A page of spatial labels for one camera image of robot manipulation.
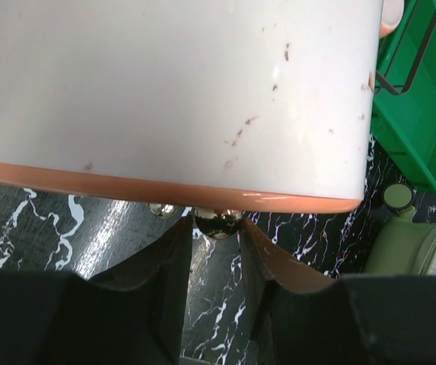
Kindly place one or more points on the green suitcase wheel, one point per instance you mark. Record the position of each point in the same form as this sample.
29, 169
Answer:
398, 197

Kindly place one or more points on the white orange cylindrical container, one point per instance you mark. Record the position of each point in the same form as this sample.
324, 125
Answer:
246, 105

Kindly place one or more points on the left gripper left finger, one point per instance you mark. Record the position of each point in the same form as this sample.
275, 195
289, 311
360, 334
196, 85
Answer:
131, 313

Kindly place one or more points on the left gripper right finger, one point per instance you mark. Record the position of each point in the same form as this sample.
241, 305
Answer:
297, 315

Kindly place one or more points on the green plastic tray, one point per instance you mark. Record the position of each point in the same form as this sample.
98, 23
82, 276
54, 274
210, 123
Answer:
405, 125

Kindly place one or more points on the round metal drawer knob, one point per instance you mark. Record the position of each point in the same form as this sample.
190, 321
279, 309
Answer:
218, 224

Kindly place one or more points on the green hard-shell suitcase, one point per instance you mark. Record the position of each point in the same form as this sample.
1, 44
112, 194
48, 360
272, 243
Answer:
402, 248

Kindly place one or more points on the pink foam cup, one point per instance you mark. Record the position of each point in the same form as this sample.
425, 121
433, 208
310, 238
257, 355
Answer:
392, 14

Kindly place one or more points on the black wire rack basket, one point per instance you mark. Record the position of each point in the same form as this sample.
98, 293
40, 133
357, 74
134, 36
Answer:
401, 53

